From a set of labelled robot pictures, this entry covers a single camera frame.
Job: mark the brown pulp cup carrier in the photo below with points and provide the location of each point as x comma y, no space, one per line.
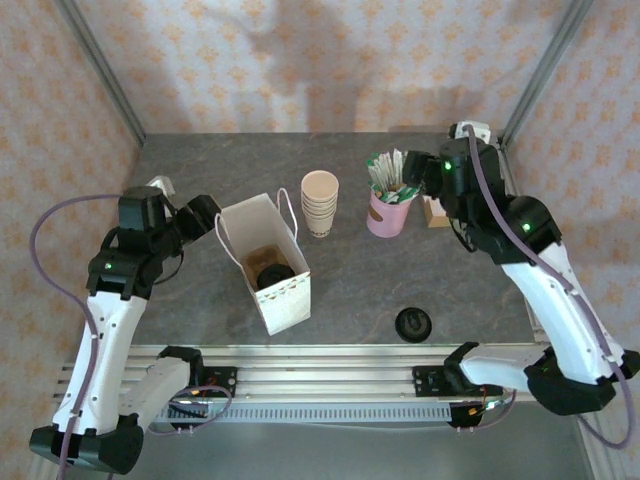
260,257

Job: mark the black plastic cup lid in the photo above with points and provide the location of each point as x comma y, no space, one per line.
275,276
413,324

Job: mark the animal print paper gift bag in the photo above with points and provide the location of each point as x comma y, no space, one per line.
285,310

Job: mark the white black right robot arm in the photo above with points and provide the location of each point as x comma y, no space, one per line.
560,320

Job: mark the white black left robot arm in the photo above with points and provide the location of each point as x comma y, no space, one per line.
105,350

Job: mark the brown cardboard napkin box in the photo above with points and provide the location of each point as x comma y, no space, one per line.
435,217

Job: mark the green white wrapped straws bunch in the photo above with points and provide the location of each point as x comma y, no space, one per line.
387,170

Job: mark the pink straw holder cup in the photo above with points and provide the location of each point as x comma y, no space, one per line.
387,220

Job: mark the stack of paper cups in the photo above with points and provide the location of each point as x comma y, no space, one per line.
320,200

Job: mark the aluminium table side rail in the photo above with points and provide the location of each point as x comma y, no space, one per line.
505,165

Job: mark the aluminium frame post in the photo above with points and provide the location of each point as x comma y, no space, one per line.
107,80
542,70

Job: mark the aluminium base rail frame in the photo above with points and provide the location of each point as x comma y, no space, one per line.
325,375

